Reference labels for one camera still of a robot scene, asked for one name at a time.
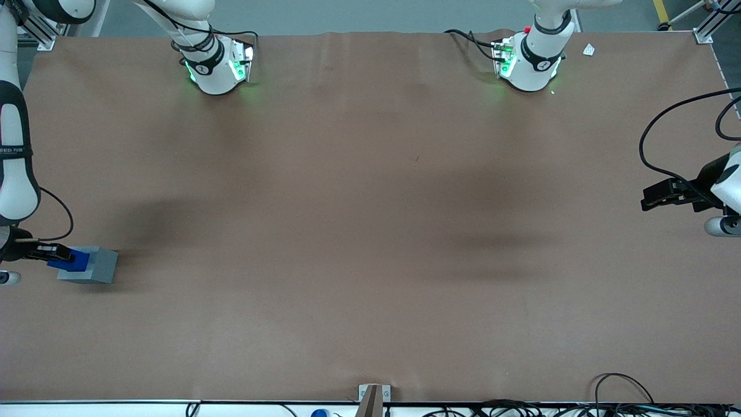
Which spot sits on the small white paper scrap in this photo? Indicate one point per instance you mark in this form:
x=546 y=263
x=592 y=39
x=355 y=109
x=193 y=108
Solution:
x=589 y=50

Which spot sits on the brown table cover sheet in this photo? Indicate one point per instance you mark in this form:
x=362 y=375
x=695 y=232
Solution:
x=370 y=231

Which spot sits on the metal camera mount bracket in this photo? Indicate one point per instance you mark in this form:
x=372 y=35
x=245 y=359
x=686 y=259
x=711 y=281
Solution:
x=370 y=399

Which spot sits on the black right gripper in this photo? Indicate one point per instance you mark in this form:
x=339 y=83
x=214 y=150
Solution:
x=13 y=251

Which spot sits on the blue plastic part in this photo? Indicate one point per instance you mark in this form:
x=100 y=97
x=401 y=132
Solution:
x=80 y=262

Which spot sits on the gray rod with black foot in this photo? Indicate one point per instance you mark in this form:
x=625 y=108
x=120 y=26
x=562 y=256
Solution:
x=683 y=14

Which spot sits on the gray square base block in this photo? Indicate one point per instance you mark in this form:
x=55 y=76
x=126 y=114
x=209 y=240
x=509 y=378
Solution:
x=103 y=266

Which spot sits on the aluminum frame post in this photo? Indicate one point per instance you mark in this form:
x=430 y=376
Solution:
x=707 y=30
x=40 y=37

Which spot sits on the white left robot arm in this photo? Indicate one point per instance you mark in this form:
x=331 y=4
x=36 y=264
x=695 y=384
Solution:
x=529 y=72

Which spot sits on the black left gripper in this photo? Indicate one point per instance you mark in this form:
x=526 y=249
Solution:
x=702 y=184

